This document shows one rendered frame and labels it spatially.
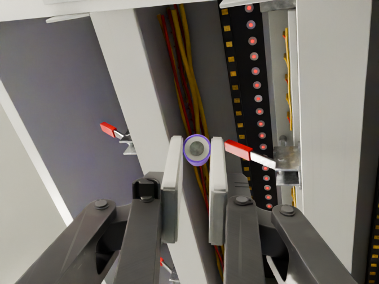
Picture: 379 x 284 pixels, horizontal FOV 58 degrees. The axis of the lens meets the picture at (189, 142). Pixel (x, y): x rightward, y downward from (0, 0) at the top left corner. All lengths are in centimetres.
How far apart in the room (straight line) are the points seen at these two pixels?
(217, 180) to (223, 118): 42
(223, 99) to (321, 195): 28
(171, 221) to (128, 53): 22
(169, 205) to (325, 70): 16
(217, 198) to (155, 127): 23
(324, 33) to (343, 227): 18
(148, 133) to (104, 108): 29
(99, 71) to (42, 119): 14
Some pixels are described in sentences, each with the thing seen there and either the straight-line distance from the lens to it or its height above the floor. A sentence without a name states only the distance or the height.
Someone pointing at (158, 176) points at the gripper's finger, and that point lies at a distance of 18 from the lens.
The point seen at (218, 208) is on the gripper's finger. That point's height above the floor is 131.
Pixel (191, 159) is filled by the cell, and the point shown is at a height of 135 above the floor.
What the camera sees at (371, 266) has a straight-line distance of 63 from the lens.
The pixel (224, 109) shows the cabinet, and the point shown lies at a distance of 56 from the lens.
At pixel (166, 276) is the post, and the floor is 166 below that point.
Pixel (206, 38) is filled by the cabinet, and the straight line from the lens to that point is 53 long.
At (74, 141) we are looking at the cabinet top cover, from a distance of 63.
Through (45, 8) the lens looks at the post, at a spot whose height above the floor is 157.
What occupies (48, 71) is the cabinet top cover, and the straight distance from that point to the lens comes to 59.
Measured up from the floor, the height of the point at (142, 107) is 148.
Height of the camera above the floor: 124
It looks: 32 degrees up
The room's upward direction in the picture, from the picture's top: 81 degrees counter-clockwise
